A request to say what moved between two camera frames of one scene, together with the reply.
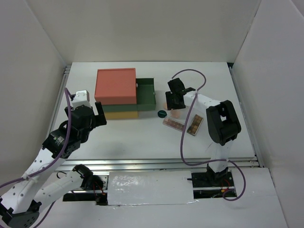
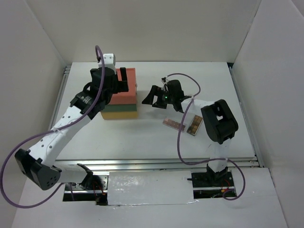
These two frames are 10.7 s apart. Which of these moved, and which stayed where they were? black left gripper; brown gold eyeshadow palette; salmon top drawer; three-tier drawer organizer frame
Moved: black left gripper
Stayed: brown gold eyeshadow palette; salmon top drawer; three-tier drawer organizer frame
